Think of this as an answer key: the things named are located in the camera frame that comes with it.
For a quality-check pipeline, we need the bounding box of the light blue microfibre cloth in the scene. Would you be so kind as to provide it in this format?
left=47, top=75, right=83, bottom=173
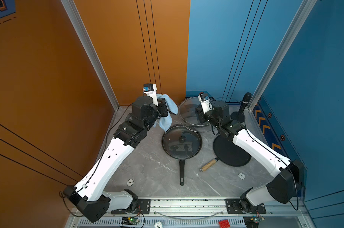
left=156, top=93, right=179, bottom=132

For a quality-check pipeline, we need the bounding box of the glass lid of pan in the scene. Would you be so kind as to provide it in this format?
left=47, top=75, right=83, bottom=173
left=178, top=97, right=211, bottom=133

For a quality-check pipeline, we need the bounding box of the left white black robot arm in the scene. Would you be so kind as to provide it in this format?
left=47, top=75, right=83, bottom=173
left=60, top=96, right=169, bottom=222

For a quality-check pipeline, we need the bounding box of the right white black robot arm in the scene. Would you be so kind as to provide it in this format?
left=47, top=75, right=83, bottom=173
left=199, top=97, right=304, bottom=213

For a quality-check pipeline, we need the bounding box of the glass lid on frying pan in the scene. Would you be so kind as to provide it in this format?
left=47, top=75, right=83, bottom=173
left=164, top=127, right=201, bottom=158

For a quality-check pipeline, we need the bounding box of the black microphone on stand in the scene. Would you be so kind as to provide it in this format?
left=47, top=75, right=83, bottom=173
left=230, top=92, right=252, bottom=123

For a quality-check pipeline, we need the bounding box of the right white round marker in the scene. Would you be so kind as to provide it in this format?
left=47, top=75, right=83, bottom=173
left=238, top=173, right=245, bottom=180

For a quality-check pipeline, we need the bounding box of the white round marker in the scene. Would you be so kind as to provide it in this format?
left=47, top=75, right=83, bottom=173
left=126, top=179, right=134, bottom=187
left=238, top=173, right=245, bottom=180

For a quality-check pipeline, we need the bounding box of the left white round marker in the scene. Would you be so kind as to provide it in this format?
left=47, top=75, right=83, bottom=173
left=126, top=179, right=134, bottom=187

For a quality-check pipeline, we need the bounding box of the red perforated block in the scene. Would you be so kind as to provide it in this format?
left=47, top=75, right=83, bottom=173
left=218, top=219, right=231, bottom=228

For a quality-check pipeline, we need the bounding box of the small green circuit board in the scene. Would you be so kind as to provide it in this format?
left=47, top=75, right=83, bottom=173
left=121, top=217, right=141, bottom=228

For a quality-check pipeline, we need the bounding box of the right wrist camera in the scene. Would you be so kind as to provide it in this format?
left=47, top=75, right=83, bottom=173
left=198, top=93, right=212, bottom=114

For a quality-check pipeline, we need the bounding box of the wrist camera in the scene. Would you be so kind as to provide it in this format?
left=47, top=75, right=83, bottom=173
left=143, top=83, right=158, bottom=106
left=198, top=93, right=212, bottom=114

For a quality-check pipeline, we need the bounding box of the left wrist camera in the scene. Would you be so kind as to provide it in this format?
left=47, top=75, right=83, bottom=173
left=143, top=83, right=158, bottom=106

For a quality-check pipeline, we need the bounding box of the black frying pan long handle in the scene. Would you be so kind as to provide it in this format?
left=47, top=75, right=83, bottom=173
left=162, top=124, right=203, bottom=186

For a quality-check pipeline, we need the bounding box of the flat black pan wooden handle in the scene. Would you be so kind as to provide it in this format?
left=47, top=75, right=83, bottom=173
left=199, top=135, right=251, bottom=172

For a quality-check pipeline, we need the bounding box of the aluminium front rail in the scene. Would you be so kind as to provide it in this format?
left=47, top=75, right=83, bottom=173
left=139, top=197, right=309, bottom=217

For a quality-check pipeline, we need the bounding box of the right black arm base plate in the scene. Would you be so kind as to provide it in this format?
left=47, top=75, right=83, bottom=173
left=225, top=198, right=267, bottom=214

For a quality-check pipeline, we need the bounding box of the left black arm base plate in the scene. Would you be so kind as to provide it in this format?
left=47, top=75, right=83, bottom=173
left=111, top=199, right=151, bottom=215

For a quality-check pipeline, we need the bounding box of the right circuit board with wires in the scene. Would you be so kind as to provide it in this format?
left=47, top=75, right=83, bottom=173
left=250, top=215, right=266, bottom=223

